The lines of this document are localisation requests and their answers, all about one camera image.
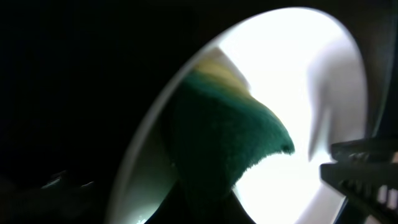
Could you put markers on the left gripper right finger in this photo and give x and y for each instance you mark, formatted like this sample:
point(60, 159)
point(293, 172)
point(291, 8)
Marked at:
point(176, 209)

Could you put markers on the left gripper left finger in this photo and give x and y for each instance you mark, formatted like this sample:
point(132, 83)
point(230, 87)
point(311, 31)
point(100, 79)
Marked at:
point(60, 200)

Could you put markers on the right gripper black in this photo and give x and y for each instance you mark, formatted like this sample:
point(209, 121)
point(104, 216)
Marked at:
point(365, 173)

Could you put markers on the green yellow sponge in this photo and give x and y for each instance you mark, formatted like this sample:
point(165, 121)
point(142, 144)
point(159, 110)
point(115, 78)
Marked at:
point(217, 129)

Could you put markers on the white plate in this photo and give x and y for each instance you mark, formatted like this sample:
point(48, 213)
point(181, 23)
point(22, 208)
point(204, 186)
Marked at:
point(301, 63)

